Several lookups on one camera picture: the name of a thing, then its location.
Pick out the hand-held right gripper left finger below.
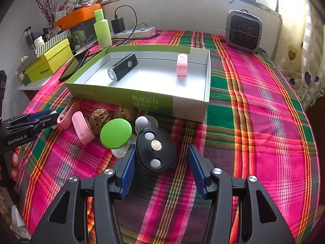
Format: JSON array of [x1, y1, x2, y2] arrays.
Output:
[[30, 144, 139, 244]]

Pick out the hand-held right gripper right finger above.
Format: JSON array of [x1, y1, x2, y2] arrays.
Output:
[[187, 144, 296, 244]]

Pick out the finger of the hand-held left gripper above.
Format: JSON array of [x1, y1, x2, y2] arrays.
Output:
[[5, 118, 59, 136], [4, 110, 58, 128]]

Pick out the pink folding clip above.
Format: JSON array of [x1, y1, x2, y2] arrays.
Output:
[[57, 103, 80, 130]]

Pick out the black oval remote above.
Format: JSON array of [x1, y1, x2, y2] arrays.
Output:
[[135, 127, 176, 174]]

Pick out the green mushroom lamp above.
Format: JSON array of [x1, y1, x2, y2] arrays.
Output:
[[100, 119, 136, 158]]

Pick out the pink plastic case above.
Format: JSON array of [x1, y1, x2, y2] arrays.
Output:
[[72, 111, 96, 144], [176, 54, 189, 77]]

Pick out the white ball roller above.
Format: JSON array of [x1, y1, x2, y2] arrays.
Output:
[[134, 115, 159, 135]]

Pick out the green and white cardboard box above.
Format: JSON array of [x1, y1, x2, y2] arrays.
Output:
[[65, 45, 212, 122]]

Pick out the person's left hand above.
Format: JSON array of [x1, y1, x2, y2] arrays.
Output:
[[11, 152, 20, 181]]

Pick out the brown walnut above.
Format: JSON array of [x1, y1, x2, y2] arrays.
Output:
[[113, 104, 140, 122], [89, 108, 110, 135]]

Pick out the yellow-green cardboard box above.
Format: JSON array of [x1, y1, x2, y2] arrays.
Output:
[[24, 38, 74, 83]]

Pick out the black smartphone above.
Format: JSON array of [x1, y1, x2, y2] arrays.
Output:
[[59, 50, 90, 82]]

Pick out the striped cardboard box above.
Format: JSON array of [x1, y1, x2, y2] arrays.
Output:
[[16, 29, 72, 74]]

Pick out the glass jar with black lid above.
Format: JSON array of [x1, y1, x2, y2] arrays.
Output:
[[23, 27, 36, 50]]

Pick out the glass tank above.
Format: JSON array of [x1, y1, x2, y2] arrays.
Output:
[[68, 22, 98, 50]]

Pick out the black flashlight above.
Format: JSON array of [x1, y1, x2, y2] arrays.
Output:
[[107, 53, 138, 82]]

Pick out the orange box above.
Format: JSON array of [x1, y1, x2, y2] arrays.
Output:
[[53, 3, 101, 30]]

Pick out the green plastic bottle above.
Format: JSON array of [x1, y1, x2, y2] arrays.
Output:
[[94, 8, 112, 49]]

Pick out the dried red flower branches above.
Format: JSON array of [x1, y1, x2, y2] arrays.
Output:
[[28, 0, 57, 28]]

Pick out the black power adapter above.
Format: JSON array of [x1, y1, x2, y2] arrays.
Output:
[[111, 17, 125, 34]]

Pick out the white power strip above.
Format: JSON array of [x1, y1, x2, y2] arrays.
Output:
[[110, 27, 156, 40]]

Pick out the grey desktop heater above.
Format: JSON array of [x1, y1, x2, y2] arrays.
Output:
[[225, 9, 263, 54]]

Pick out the flower print curtain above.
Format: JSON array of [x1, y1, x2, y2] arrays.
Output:
[[279, 0, 325, 110]]

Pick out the black charging cable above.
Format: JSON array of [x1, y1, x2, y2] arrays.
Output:
[[114, 5, 161, 41]]

